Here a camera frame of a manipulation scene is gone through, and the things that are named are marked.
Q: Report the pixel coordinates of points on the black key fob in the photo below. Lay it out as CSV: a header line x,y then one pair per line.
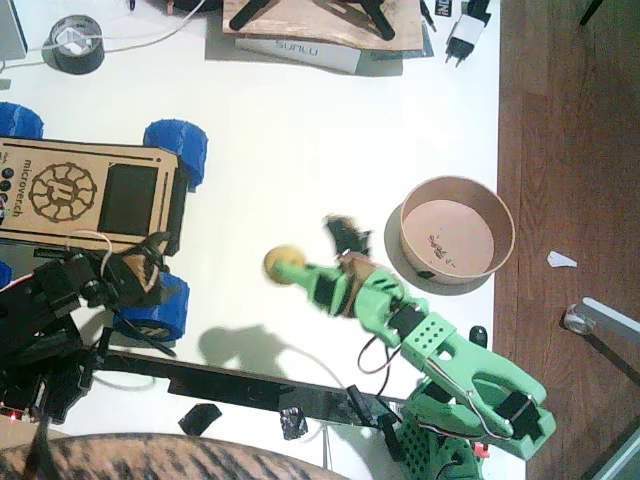
x,y
479,335

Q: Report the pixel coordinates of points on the black pen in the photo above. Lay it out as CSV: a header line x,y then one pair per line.
x,y
429,20

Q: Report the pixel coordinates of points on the pale grey object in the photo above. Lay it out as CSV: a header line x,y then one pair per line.
x,y
625,465

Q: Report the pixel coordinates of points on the wooden microrover chassis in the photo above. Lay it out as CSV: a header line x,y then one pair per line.
x,y
75,225

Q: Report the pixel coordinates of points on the black stand leg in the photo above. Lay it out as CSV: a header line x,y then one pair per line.
x,y
592,12

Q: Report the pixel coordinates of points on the black tape piece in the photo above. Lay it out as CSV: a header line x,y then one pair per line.
x,y
294,424
200,419

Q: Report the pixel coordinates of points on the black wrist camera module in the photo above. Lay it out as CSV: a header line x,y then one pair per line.
x,y
345,237

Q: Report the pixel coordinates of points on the white black plug charger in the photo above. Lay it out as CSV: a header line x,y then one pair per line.
x,y
467,32

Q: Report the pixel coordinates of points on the small grey item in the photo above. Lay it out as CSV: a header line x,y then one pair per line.
x,y
4,84

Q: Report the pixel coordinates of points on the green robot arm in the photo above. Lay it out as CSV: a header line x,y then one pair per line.
x,y
475,360

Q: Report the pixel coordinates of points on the brown striped round seat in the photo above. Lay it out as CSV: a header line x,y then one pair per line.
x,y
150,457

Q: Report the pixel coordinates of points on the grey duct tape roll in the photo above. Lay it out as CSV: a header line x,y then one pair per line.
x,y
75,65

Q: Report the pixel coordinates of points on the wooden board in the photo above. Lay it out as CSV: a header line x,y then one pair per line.
x,y
310,25

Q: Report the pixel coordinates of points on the small black tape strip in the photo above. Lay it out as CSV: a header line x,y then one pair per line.
x,y
426,275

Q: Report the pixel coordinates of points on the black round object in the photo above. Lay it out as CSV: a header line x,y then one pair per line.
x,y
185,4

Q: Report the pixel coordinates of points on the white paper scrap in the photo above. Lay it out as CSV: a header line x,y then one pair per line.
x,y
557,259

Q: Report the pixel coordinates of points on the black adapter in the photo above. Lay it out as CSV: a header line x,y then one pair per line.
x,y
480,7

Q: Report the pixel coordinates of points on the grey box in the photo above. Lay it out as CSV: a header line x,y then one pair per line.
x,y
10,30

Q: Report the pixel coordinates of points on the black spring clamp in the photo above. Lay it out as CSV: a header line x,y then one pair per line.
x,y
392,440
357,400

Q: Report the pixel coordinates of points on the white teal SUNLU box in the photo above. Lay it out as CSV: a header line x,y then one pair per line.
x,y
300,52

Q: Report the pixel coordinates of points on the tan paper bowl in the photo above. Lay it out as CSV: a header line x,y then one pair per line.
x,y
450,235

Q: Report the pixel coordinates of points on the long black bar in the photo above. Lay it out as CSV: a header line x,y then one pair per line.
x,y
225,382

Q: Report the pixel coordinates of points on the yellow ball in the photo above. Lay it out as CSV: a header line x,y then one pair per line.
x,y
280,256

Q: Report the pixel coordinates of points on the black white label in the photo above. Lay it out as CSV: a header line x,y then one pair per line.
x,y
443,7

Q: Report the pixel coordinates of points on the blue rover wheel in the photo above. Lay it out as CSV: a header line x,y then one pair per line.
x,y
20,120
175,145
4,275
165,315

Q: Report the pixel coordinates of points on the red connector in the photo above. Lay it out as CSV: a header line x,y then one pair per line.
x,y
482,449

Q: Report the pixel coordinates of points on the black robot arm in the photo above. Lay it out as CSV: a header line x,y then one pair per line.
x,y
30,325

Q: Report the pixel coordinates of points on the grey metal furniture leg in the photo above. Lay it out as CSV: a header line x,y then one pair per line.
x,y
610,320

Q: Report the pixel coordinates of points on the black red camera tripod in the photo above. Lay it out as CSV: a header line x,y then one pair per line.
x,y
250,15

